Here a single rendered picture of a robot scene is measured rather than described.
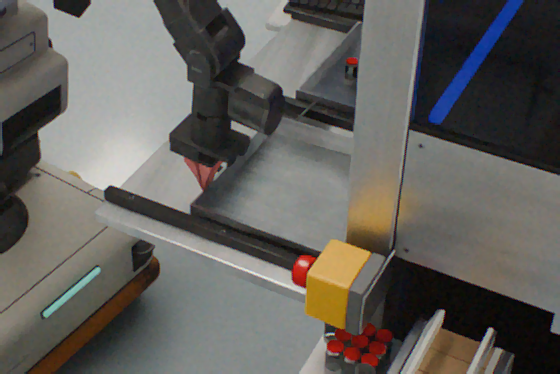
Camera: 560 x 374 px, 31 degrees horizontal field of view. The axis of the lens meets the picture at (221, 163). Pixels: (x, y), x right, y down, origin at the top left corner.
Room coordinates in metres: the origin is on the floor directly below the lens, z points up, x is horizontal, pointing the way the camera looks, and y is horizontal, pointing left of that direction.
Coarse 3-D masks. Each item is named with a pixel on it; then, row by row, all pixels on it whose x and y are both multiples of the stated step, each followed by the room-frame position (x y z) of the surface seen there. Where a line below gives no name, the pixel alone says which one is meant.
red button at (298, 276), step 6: (300, 258) 0.87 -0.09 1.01; (306, 258) 0.87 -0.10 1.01; (312, 258) 0.87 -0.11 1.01; (294, 264) 0.87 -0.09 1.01; (300, 264) 0.86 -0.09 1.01; (306, 264) 0.86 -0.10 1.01; (294, 270) 0.86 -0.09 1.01; (300, 270) 0.86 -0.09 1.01; (306, 270) 0.86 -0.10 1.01; (294, 276) 0.86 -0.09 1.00; (300, 276) 0.85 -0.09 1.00; (294, 282) 0.86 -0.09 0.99; (300, 282) 0.85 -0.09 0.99
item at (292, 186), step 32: (288, 128) 1.30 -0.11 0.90; (320, 128) 1.28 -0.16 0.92; (256, 160) 1.24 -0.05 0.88; (288, 160) 1.24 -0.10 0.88; (320, 160) 1.24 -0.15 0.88; (224, 192) 1.16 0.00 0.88; (256, 192) 1.16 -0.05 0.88; (288, 192) 1.16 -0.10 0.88; (320, 192) 1.16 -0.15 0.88; (224, 224) 1.06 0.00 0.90; (256, 224) 1.09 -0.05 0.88; (288, 224) 1.09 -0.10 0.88; (320, 224) 1.08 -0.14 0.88
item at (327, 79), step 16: (352, 32) 1.58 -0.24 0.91; (336, 48) 1.52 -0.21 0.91; (352, 48) 1.57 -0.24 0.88; (320, 64) 1.47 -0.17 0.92; (336, 64) 1.52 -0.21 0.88; (304, 80) 1.41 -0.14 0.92; (320, 80) 1.46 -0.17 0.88; (336, 80) 1.47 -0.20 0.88; (304, 96) 1.38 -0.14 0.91; (320, 96) 1.37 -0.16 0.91; (336, 96) 1.42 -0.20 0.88; (352, 96) 1.41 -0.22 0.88; (352, 112) 1.34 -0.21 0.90
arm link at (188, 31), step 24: (168, 0) 1.13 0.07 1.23; (192, 0) 1.12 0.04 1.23; (216, 0) 1.15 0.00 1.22; (168, 24) 1.12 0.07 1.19; (192, 24) 1.10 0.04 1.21; (216, 24) 1.14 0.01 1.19; (192, 48) 1.11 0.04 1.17; (216, 48) 1.10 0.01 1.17; (240, 48) 1.13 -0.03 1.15; (216, 72) 1.09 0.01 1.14
